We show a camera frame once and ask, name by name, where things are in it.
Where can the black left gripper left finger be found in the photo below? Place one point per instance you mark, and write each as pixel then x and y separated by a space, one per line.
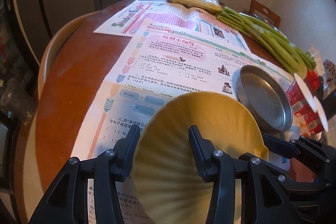
pixel 66 199

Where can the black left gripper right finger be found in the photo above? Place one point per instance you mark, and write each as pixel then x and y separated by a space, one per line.
pixel 225 181

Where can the yellow scalloped bowl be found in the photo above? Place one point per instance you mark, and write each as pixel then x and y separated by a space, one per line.
pixel 166 181

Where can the red paper cup far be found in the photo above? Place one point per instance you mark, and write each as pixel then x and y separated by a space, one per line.
pixel 316 122

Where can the red paper cup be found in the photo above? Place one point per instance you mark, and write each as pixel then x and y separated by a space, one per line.
pixel 300 97
pixel 316 122

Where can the round metal plate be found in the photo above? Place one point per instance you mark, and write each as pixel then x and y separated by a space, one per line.
pixel 265 99

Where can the red paper cup near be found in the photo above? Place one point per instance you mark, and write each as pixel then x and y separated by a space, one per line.
pixel 300 97

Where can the green celery bunch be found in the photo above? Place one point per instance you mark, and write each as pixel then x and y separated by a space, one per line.
pixel 292 58

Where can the large colourful newspaper sheet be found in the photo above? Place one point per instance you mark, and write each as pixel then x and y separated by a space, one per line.
pixel 160 63

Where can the metal plate on far chair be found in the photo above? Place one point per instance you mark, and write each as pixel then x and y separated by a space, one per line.
pixel 265 21

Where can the brown wooden chair far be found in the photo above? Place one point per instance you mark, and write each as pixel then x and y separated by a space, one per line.
pixel 256 7

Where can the far colourful newspaper sheet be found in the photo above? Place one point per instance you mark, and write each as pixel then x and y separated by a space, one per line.
pixel 127 21

